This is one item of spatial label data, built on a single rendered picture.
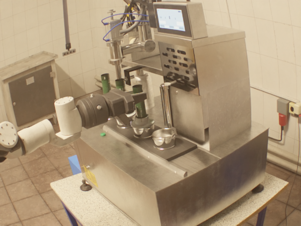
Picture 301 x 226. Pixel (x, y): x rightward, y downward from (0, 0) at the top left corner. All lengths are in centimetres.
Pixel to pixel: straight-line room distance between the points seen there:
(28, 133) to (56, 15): 390
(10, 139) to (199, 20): 62
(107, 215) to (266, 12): 183
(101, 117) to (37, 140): 24
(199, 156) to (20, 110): 323
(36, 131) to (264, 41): 199
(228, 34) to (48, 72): 325
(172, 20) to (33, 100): 325
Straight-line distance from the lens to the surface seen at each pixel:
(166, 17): 107
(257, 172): 129
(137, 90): 119
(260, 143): 123
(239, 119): 119
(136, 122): 123
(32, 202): 293
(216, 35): 106
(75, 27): 495
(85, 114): 110
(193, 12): 99
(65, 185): 159
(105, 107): 111
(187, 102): 110
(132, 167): 110
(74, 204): 145
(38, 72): 412
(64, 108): 107
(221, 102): 111
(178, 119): 117
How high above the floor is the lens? 156
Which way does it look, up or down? 21 degrees down
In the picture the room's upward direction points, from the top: 8 degrees counter-clockwise
